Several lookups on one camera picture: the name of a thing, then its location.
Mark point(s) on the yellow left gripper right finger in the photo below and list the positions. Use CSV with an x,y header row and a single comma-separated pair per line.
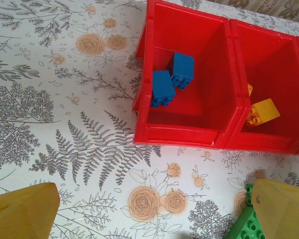
x,y
284,214

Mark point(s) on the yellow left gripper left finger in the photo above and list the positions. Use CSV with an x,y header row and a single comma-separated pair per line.
x,y
20,214

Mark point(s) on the green long lego brick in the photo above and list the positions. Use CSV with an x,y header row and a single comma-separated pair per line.
x,y
246,224

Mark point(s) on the yellow lego brick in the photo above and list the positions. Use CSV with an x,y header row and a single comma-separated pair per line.
x,y
250,90
264,110

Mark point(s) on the blue lego brick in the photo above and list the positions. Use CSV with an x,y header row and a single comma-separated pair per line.
x,y
163,85
183,67

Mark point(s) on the green square lego brick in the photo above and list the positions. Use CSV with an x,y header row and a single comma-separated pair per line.
x,y
249,193

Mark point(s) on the floral tablecloth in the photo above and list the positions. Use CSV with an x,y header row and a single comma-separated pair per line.
x,y
64,99

